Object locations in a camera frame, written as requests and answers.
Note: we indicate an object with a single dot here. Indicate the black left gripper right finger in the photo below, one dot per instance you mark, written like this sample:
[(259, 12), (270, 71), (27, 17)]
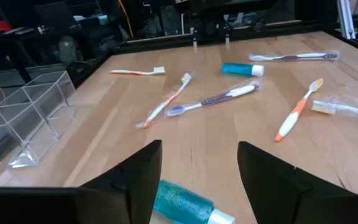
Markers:
[(266, 186)]

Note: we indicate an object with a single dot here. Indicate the teal mouthwash bottle white cap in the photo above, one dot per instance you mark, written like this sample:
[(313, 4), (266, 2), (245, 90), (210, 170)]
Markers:
[(182, 202), (239, 69)]

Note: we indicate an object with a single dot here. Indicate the purple toothbrush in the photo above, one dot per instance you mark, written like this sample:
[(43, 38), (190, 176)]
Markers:
[(216, 99), (291, 57)]

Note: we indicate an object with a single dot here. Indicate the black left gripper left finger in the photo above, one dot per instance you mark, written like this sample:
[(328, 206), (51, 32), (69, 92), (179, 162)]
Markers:
[(135, 186)]

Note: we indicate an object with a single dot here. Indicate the bare orange white toothbrush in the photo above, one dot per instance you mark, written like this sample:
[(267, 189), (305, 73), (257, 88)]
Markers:
[(135, 72)]

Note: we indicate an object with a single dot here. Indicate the bare orange toothbrush yellow bristles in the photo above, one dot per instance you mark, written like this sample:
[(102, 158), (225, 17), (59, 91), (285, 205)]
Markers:
[(294, 116)]

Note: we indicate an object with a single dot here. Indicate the gray bag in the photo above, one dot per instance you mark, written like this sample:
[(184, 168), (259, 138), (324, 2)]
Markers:
[(68, 49)]

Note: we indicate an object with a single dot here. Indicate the clear acrylic organizer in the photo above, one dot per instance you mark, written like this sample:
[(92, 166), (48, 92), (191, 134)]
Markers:
[(33, 118)]

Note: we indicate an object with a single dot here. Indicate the silver aluminium post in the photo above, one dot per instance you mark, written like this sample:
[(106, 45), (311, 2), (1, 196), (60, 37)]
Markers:
[(346, 18)]

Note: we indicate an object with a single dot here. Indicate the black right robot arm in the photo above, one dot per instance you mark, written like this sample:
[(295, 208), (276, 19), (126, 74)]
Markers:
[(211, 18)]

